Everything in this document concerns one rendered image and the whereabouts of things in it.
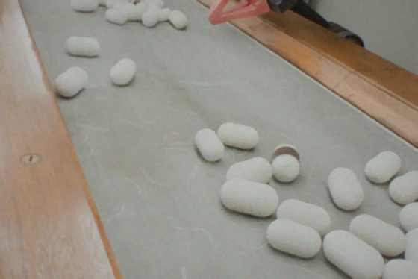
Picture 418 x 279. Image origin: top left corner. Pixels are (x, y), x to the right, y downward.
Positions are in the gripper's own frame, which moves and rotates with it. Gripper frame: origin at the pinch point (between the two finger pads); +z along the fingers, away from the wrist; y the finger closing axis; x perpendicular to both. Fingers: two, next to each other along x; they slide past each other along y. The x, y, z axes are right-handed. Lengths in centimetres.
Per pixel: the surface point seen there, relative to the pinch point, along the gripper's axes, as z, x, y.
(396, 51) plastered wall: -112, 165, -119
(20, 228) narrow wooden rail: 20.6, -16.8, 33.1
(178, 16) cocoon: 3.3, -0.8, -4.8
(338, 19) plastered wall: -112, 162, -172
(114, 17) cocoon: 10.2, -5.7, -6.3
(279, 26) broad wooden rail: -7.2, 7.3, 0.7
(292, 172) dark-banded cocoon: 7.8, -4.2, 30.9
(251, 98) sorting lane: 4.8, 0.2, 17.1
